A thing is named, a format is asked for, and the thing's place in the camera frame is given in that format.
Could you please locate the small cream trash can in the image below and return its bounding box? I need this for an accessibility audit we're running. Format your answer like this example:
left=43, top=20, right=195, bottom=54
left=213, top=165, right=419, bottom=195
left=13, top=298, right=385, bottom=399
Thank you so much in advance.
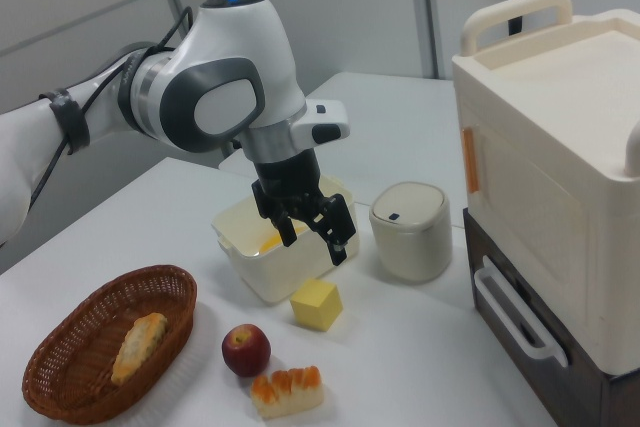
left=368, top=180, right=453, bottom=283

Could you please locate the yellow foam cube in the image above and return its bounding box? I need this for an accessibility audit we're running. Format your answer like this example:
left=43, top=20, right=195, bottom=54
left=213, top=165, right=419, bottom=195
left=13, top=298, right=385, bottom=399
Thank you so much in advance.
left=289, top=277, right=345, bottom=332

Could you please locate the yellow toy banana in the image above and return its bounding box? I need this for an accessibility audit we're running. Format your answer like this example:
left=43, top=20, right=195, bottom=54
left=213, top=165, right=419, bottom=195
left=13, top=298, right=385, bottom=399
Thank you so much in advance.
left=258, top=230, right=302, bottom=254

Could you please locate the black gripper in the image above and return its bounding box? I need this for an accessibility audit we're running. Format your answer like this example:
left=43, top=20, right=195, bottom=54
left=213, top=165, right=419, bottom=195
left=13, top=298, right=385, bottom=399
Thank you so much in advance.
left=251, top=144, right=359, bottom=268

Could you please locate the brown wicker basket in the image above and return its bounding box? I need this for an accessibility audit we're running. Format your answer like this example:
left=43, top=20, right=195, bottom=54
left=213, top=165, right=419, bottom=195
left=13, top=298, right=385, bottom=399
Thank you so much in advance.
left=22, top=264, right=199, bottom=426

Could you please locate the cream toy cabinet with handles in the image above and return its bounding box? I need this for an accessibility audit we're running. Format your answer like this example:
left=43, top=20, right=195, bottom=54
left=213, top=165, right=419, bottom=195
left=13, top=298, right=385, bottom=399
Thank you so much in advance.
left=451, top=0, right=640, bottom=376

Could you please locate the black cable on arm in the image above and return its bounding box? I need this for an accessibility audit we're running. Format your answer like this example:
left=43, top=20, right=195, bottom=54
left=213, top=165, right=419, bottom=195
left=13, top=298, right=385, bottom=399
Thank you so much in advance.
left=27, top=6, right=195, bottom=209

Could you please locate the toy bread with orange topping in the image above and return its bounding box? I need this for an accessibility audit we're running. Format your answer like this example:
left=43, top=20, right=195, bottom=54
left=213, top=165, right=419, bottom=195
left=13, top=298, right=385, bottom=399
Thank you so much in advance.
left=249, top=365, right=325, bottom=419

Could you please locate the red toy apple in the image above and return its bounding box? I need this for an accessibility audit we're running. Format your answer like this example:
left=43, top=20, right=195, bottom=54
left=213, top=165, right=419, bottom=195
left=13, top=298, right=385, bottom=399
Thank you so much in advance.
left=221, top=323, right=272, bottom=378

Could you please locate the white drawer handle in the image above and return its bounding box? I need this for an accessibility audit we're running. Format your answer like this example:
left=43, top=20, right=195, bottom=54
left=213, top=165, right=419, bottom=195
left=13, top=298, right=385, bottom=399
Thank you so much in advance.
left=473, top=266, right=569, bottom=368

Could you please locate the toy baguette bread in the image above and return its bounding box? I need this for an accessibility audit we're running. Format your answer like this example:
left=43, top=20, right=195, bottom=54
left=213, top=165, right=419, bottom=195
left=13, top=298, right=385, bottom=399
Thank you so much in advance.
left=110, top=312, right=169, bottom=386

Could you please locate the grey cable strap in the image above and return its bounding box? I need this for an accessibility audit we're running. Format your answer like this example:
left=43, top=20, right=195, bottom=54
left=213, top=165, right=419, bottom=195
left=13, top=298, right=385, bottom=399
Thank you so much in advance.
left=39, top=88, right=92, bottom=154

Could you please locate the dark brown drawer box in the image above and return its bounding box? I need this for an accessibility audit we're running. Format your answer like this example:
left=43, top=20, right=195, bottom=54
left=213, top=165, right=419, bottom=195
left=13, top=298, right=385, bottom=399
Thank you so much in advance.
left=462, top=206, right=640, bottom=427

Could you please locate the white plastic bin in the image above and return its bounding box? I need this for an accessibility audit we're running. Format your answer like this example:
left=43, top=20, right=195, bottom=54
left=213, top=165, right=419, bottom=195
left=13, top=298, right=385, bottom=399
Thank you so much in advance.
left=212, top=175, right=360, bottom=304

